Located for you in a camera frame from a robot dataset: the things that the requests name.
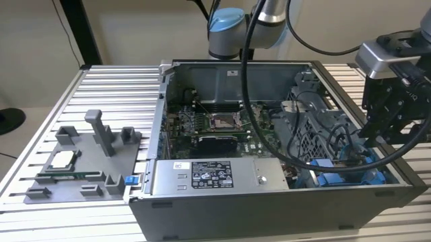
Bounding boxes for silver metal bracket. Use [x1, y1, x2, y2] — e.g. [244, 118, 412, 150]
[280, 100, 309, 114]

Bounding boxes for thin black wall cable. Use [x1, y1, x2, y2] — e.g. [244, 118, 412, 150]
[52, 0, 84, 67]

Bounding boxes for silver power supply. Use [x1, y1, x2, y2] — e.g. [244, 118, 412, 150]
[149, 157, 290, 196]

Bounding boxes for grey open PC case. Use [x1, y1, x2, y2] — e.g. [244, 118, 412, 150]
[129, 59, 428, 242]

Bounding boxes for thin black wire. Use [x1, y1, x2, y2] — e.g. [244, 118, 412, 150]
[288, 90, 332, 162]

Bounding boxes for silver CPU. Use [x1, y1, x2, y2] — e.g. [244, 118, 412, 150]
[49, 152, 77, 169]

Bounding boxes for black graphics card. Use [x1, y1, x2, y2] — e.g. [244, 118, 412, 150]
[196, 135, 238, 155]

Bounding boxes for blue carrier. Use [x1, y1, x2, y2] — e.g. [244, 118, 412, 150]
[317, 173, 387, 188]

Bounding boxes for black upright post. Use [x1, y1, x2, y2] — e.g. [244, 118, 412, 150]
[58, 0, 104, 67]

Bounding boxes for black round base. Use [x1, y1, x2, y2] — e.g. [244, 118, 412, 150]
[0, 107, 26, 135]

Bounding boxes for CPU socket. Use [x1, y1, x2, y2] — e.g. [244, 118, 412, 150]
[209, 113, 244, 130]

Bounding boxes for thick black cable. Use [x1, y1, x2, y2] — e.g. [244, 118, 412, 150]
[241, 0, 431, 174]

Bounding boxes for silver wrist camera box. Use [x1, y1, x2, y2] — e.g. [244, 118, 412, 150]
[353, 41, 421, 80]

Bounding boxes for black looped disk wire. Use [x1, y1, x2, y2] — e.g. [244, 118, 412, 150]
[325, 123, 368, 163]

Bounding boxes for black RAM slot bank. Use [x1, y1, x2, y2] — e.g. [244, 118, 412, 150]
[193, 100, 244, 112]

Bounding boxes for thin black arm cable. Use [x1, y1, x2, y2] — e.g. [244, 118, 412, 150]
[285, 0, 363, 56]

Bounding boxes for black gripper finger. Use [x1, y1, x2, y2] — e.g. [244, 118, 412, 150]
[365, 117, 431, 148]
[357, 78, 405, 139]

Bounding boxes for grey parts rack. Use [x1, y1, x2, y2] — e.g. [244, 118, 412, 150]
[22, 109, 142, 205]

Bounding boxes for grey perforated disk bay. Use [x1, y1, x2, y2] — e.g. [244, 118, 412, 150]
[270, 85, 384, 189]

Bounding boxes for hard disk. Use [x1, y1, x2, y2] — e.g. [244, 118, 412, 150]
[310, 147, 385, 175]

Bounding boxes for green RAM stick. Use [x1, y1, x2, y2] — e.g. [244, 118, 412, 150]
[37, 171, 101, 177]

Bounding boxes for green motherboard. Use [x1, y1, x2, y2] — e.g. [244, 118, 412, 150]
[166, 102, 282, 161]

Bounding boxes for light blue disk wire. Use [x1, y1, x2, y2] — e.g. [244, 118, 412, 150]
[337, 145, 354, 162]

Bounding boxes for black cables behind arm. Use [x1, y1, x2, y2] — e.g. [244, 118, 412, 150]
[188, 0, 217, 23]

